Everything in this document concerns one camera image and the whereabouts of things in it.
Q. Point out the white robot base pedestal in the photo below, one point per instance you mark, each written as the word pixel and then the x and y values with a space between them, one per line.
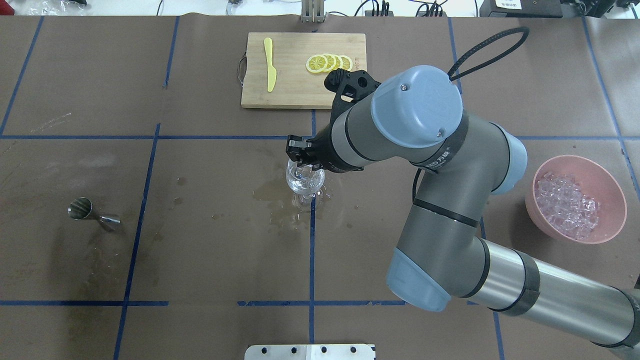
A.
pixel 335 351

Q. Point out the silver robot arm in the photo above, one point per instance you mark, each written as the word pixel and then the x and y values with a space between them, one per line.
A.
pixel 418 115

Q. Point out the pink bowl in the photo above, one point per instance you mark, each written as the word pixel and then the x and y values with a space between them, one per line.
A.
pixel 597 183

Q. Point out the lemon slice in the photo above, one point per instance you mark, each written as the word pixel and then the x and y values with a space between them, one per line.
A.
pixel 336 62
pixel 317 64
pixel 328 65
pixel 348 63

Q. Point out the clear wine glass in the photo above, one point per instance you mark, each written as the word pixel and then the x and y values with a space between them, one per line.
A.
pixel 307 185

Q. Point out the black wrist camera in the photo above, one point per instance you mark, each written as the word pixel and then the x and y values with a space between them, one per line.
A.
pixel 349 87

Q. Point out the black box device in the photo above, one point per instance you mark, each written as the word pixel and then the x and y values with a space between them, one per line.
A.
pixel 549 9

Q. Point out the clear ice cubes pile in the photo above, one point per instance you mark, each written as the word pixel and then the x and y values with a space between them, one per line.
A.
pixel 565 207

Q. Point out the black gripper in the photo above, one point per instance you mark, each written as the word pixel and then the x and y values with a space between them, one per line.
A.
pixel 327 148

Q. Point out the bamboo cutting board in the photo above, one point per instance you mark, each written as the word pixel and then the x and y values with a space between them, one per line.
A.
pixel 295 88

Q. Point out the yellow plastic knife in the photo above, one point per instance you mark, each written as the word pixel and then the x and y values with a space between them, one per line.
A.
pixel 268 47

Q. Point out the steel double jigger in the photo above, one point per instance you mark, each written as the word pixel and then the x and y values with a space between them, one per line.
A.
pixel 82 208

